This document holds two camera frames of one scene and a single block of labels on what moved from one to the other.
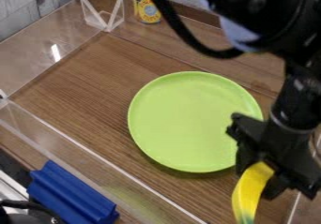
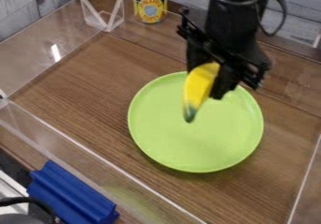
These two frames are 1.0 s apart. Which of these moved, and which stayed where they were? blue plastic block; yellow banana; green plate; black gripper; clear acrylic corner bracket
Moved: black gripper; yellow banana
Stayed: clear acrylic corner bracket; green plate; blue plastic block
